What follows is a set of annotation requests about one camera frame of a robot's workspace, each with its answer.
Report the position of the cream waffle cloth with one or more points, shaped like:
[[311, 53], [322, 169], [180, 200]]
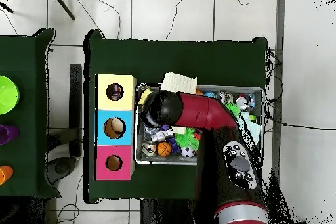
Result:
[[178, 82]]

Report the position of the colourful patterned cloth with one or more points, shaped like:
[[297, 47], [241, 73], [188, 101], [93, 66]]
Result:
[[115, 91]]

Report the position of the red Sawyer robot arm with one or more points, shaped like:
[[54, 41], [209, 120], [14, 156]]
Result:
[[204, 111]]

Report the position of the shallow mesh bin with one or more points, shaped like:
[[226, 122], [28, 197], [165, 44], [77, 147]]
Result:
[[170, 160]]

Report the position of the wooden box with three holes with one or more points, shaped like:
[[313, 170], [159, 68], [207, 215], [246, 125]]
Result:
[[105, 155]]

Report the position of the yellow plush duck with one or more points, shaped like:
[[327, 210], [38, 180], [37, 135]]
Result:
[[145, 95]]

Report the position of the green spiky ball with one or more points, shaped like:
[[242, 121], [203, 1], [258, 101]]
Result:
[[233, 108], [186, 140]]

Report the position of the orange basketball toy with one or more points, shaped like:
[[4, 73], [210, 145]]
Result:
[[164, 149]]

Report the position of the globe print ball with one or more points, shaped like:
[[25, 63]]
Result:
[[210, 94]]

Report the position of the small soccer ball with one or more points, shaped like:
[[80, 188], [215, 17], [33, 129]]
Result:
[[188, 152]]

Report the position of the mint waffle cloth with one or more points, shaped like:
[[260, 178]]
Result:
[[252, 126]]

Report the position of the black upright panel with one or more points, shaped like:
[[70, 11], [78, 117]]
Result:
[[75, 103]]

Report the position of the grey rounded stand base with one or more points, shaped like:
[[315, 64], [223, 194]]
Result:
[[61, 167]]

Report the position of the black tripod leg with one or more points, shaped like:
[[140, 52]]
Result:
[[63, 4], [6, 7]]

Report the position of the dark green side table cloth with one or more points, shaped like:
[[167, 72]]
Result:
[[23, 50]]

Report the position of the lime green bowl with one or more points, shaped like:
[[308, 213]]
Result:
[[8, 95]]

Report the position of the purple cup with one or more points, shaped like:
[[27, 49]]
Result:
[[8, 134]]

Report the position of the orange cup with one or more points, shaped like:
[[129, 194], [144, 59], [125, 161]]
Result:
[[5, 175]]

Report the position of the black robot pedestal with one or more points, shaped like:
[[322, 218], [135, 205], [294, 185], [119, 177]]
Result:
[[162, 213]]

